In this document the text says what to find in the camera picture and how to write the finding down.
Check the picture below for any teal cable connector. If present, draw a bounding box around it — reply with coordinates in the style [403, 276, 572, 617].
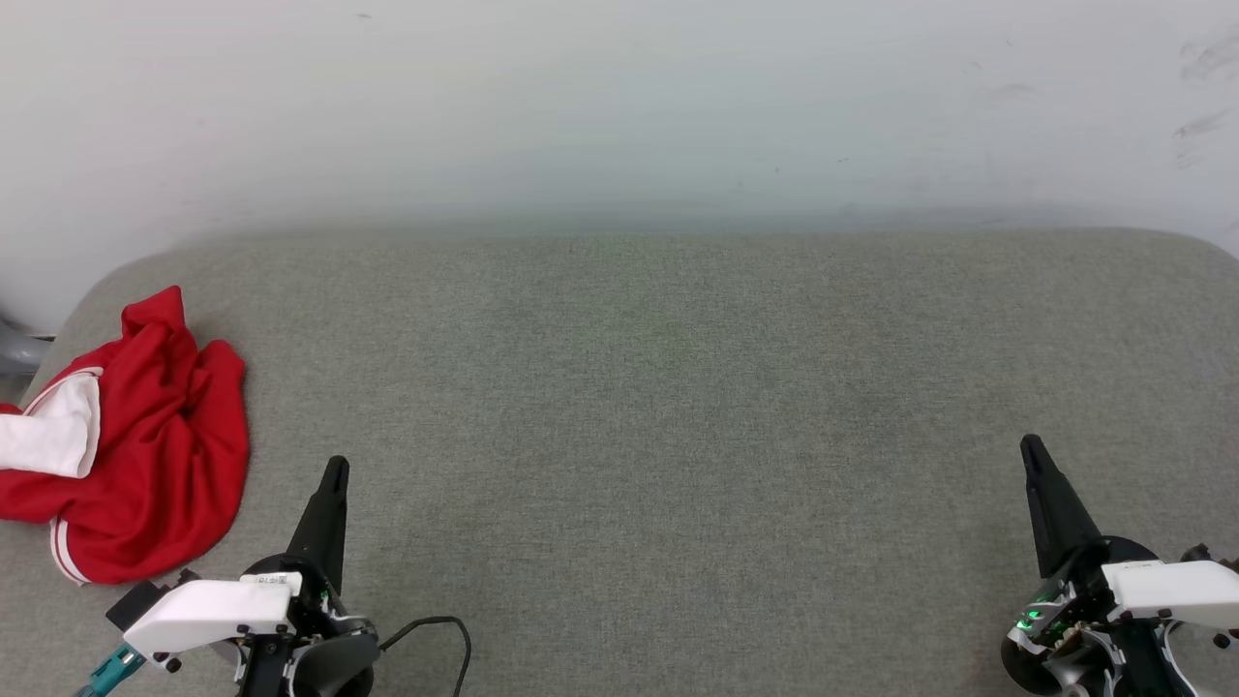
[76, 644, 146, 697]

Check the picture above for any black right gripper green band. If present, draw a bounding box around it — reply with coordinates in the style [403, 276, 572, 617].
[1009, 434, 1161, 659]

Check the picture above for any thin black cable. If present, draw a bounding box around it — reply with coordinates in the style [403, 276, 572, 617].
[378, 616, 472, 697]

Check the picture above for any red white basketball jersey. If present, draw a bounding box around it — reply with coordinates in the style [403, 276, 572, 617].
[0, 286, 251, 587]

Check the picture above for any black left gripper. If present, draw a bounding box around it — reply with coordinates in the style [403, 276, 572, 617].
[237, 455, 378, 697]

